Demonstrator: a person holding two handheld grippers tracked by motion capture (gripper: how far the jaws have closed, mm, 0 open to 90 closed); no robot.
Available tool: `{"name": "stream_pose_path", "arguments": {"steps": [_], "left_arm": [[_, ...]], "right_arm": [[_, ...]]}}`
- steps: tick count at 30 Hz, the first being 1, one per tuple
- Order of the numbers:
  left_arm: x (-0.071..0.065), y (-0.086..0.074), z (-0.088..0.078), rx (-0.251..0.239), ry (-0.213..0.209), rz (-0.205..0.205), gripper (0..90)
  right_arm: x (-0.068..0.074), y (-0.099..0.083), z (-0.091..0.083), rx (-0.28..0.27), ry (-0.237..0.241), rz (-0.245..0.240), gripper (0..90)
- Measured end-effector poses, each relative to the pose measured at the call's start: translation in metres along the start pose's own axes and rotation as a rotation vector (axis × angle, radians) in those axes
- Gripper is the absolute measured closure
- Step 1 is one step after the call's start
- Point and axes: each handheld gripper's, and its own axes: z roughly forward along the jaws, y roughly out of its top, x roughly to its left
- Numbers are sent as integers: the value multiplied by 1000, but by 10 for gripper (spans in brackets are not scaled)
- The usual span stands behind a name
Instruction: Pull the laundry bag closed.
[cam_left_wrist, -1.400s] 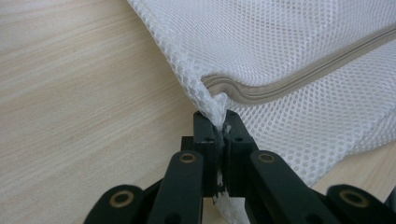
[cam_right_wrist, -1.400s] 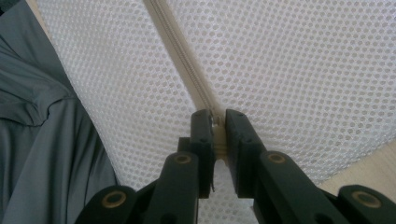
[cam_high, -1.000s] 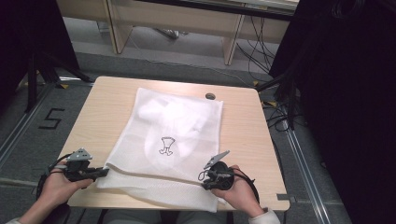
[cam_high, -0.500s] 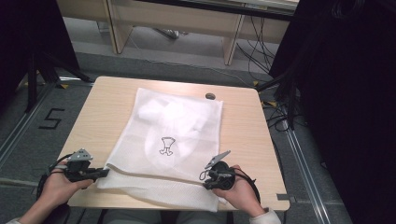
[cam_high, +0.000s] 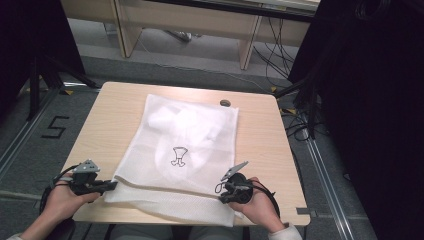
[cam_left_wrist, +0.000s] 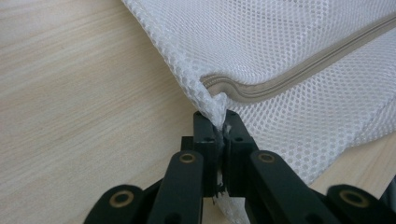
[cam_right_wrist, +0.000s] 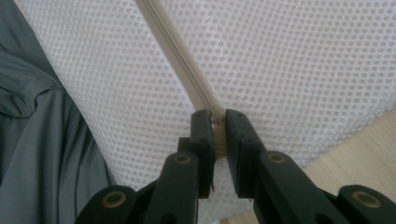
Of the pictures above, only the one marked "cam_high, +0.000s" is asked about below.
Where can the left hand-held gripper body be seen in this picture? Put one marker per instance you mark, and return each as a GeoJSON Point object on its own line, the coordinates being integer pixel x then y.
{"type": "Point", "coordinates": [85, 180]}

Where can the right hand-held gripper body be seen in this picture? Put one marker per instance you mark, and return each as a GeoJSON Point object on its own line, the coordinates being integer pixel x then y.
{"type": "Point", "coordinates": [240, 190]}

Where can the white mesh laundry bag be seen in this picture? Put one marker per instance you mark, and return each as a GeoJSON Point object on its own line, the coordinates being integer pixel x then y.
{"type": "Point", "coordinates": [186, 140]}

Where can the person's right hand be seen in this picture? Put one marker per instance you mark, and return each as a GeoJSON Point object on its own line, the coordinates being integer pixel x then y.
{"type": "Point", "coordinates": [260, 210]}

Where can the person's left hand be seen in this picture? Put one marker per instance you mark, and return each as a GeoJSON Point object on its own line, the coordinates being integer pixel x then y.
{"type": "Point", "coordinates": [63, 203]}

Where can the person's grey trouser legs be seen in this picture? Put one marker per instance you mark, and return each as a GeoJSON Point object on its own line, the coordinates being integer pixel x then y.
{"type": "Point", "coordinates": [146, 233]}

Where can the white garment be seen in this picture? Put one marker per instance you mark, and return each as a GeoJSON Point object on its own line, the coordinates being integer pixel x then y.
{"type": "Point", "coordinates": [186, 133]}

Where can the grey tape strip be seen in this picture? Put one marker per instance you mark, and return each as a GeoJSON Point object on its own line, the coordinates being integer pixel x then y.
{"type": "Point", "coordinates": [305, 211]}

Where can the black metal stand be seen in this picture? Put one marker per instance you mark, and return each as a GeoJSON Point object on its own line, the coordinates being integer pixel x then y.
{"type": "Point", "coordinates": [305, 100]}
{"type": "Point", "coordinates": [46, 76]}

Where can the black curtain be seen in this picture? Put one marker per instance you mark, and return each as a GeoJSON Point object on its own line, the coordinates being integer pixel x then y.
{"type": "Point", "coordinates": [373, 116]}
{"type": "Point", "coordinates": [30, 40]}

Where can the grey power strip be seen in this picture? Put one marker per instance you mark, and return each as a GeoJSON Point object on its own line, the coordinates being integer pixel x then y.
{"type": "Point", "coordinates": [181, 35]}

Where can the light wooden desk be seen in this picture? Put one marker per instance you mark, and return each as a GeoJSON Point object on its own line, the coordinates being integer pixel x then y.
{"type": "Point", "coordinates": [186, 20]}

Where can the metal floor rail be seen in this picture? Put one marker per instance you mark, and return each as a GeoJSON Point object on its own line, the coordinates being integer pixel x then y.
{"type": "Point", "coordinates": [328, 186]}
{"type": "Point", "coordinates": [23, 133]}

